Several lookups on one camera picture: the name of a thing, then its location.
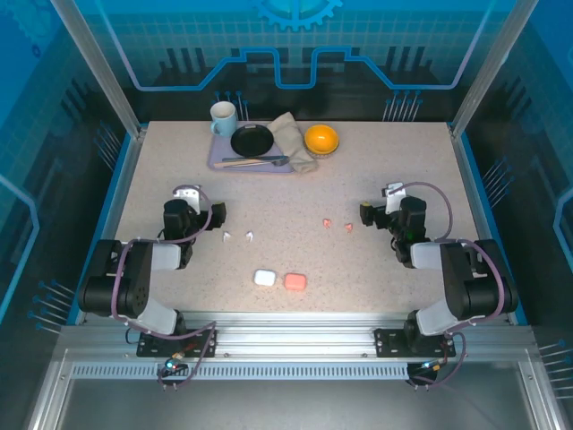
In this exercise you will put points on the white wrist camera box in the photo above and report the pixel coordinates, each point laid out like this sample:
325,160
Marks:
394,188
185,195

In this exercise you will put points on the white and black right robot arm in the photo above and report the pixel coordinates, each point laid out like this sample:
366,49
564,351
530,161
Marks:
465,282

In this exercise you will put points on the light blue mug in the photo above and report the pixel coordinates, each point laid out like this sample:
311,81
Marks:
223,117

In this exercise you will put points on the dark grey fork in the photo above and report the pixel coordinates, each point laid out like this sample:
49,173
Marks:
278,160

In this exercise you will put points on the pink earbud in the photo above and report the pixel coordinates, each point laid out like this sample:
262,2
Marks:
348,227
328,223

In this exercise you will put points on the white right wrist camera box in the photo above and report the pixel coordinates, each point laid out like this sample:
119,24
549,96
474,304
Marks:
394,188

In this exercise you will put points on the wooden utensil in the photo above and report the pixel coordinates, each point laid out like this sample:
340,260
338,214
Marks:
233,164

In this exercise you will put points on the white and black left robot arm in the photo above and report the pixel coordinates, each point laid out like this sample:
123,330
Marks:
134,277

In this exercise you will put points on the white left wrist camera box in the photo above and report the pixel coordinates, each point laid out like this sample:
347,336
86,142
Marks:
185,195

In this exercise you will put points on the black round plate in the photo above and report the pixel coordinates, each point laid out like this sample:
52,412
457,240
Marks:
252,140

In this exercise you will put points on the aluminium frame post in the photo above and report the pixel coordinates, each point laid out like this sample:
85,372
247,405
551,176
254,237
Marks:
105,67
485,67

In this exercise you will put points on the lavender tray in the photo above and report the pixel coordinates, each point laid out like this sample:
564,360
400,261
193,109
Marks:
219,150

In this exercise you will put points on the orange bowl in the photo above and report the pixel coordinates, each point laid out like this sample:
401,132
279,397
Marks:
321,138

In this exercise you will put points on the aluminium table side rail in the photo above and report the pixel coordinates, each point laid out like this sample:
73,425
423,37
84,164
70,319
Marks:
473,188
121,188

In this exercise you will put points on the white earbud charging case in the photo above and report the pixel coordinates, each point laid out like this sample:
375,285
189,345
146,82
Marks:
264,277

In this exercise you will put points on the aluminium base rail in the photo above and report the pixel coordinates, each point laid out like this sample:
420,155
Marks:
291,331

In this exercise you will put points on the beige folded cloth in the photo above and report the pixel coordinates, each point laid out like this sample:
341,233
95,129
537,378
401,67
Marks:
293,139

